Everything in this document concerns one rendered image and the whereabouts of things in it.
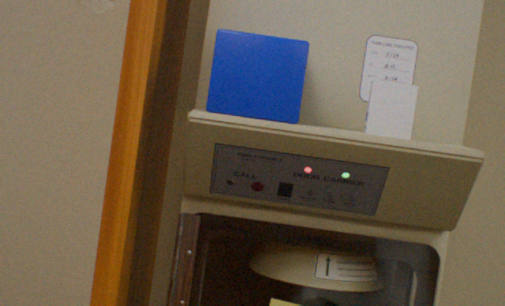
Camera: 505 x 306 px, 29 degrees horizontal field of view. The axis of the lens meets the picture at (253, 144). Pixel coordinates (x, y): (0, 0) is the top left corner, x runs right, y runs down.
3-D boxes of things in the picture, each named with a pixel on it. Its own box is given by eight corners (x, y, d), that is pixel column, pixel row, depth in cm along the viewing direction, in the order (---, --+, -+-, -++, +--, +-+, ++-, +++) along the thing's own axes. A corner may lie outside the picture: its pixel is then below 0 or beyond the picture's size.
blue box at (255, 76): (209, 110, 113) (219, 33, 113) (293, 121, 114) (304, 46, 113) (205, 111, 104) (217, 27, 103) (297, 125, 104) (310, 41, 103)
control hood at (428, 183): (181, 191, 115) (192, 107, 114) (451, 229, 115) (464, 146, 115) (173, 202, 103) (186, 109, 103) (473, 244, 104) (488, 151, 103)
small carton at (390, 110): (363, 132, 111) (371, 80, 111) (407, 139, 111) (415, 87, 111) (364, 133, 106) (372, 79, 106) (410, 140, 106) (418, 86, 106)
